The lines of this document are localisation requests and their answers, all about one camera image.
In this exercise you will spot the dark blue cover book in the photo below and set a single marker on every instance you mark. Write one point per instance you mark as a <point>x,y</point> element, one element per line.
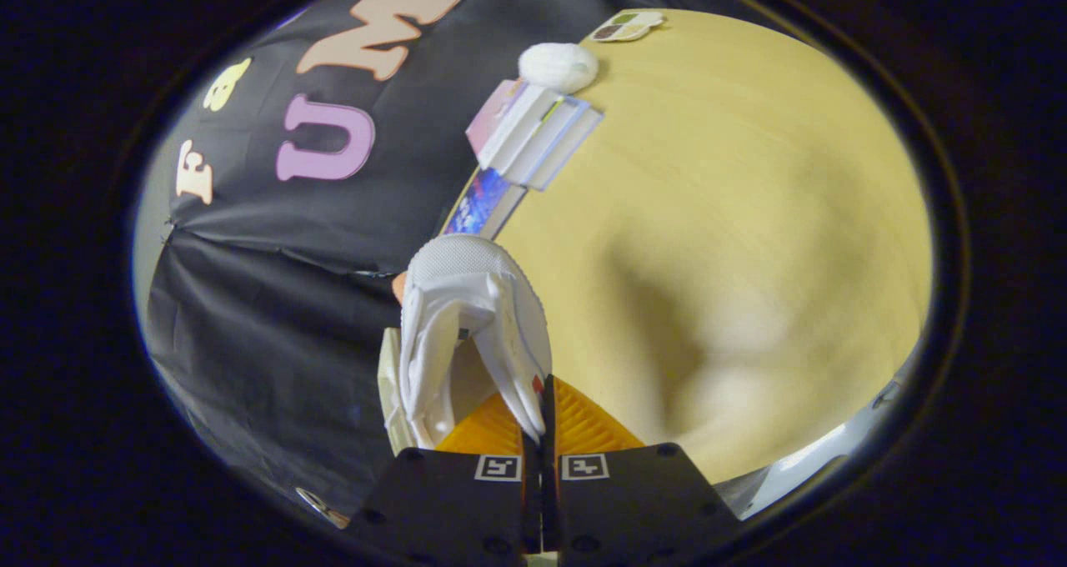
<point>479,204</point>

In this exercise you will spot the white fluffy ball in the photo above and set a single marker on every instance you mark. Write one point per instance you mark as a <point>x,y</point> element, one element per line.
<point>558,67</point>

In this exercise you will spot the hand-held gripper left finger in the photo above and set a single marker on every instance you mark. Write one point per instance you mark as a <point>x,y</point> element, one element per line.
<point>450,509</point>

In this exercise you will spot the light blue cover book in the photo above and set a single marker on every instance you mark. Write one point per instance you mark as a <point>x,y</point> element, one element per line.
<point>571,150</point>

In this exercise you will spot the black backdrop cloth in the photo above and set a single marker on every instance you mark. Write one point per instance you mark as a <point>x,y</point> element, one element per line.
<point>275,317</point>

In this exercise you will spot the white canvas shoe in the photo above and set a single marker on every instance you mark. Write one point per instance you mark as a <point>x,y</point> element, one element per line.
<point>467,267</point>

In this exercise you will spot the white cover book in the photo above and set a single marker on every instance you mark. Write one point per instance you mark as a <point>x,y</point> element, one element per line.
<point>542,133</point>

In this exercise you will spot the small colour palette card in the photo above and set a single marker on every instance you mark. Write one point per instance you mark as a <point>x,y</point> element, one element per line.
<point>625,27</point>

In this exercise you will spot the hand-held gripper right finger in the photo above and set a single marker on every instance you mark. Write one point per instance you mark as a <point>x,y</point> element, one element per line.
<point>642,509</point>

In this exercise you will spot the brown cardboard storage box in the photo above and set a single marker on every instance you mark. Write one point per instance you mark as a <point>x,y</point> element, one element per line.
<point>389,383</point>

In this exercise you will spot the orange fuzzy ball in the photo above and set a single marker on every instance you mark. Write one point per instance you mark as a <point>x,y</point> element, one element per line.
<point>399,288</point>

